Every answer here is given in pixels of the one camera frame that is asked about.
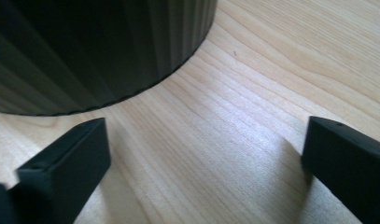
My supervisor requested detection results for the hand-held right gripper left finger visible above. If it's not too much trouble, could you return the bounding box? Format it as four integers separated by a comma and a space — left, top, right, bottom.
7, 117, 112, 224

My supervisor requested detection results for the black ribbed trash bin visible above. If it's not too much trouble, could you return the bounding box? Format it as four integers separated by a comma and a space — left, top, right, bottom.
0, 0, 218, 117

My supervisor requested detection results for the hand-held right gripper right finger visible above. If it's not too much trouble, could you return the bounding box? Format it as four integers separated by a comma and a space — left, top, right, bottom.
302, 116, 380, 224

